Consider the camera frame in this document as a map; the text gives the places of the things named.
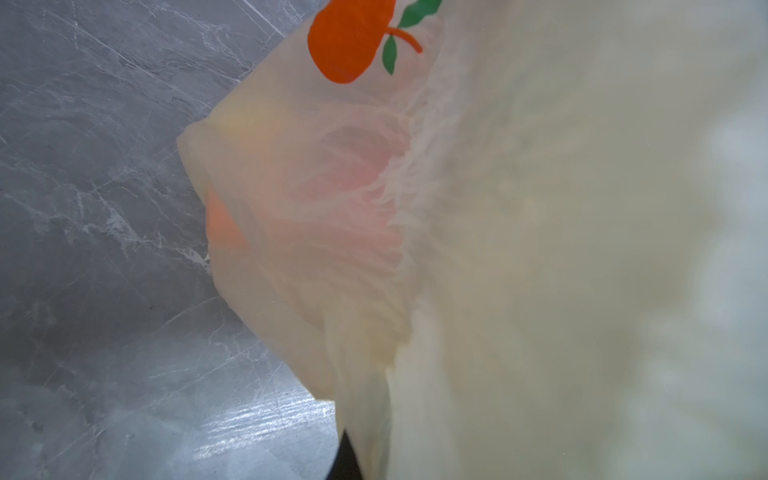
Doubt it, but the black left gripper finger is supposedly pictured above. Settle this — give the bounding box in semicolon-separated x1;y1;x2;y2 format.
326;431;363;480

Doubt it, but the yellow printed plastic bag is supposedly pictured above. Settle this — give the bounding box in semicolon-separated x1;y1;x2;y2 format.
177;1;767;479

